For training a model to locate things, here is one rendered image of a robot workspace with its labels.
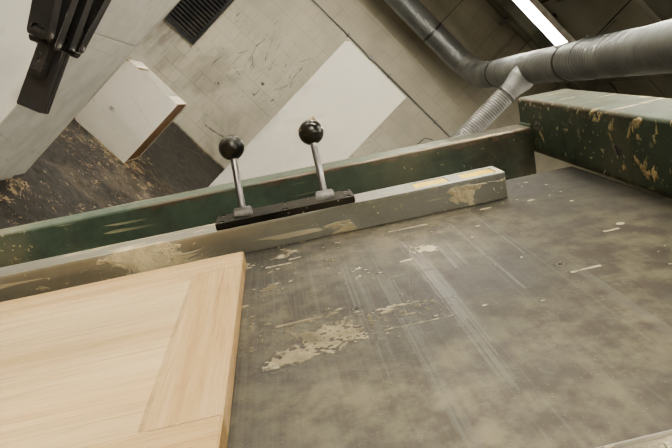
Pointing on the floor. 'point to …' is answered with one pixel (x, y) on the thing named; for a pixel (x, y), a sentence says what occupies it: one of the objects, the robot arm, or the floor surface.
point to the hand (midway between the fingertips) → (43, 78)
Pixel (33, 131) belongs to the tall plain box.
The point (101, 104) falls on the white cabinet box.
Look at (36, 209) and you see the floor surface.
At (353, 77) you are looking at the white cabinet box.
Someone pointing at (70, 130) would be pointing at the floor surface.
